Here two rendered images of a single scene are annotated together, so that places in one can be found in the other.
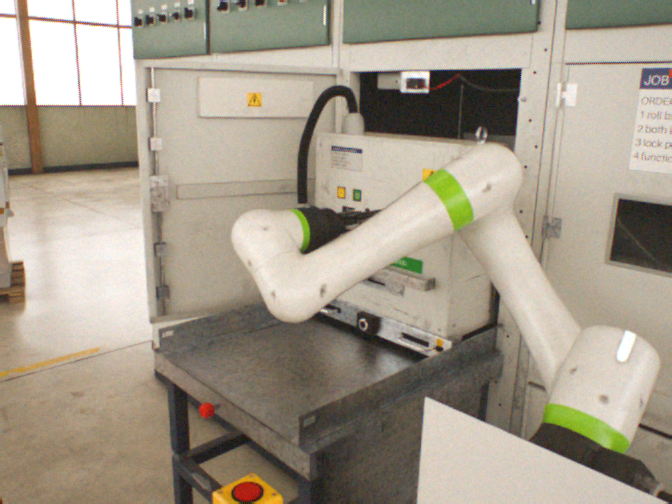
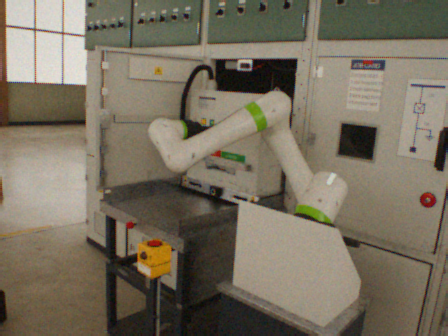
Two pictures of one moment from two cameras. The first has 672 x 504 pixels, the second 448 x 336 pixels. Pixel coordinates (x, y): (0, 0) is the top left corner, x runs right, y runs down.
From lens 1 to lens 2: 0.45 m
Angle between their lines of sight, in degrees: 4
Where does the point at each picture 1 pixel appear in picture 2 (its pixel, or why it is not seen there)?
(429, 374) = not seen: hidden behind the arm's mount
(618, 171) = (341, 109)
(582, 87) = (325, 68)
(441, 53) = (258, 50)
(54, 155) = (16, 114)
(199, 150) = (127, 96)
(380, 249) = (221, 137)
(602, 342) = (321, 177)
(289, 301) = (176, 160)
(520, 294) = (290, 164)
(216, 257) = (133, 156)
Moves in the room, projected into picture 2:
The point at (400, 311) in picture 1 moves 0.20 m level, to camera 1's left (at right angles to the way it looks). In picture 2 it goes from (233, 184) to (192, 181)
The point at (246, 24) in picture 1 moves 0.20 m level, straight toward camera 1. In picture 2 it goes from (154, 31) to (155, 27)
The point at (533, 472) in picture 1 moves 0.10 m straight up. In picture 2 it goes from (285, 226) to (288, 194)
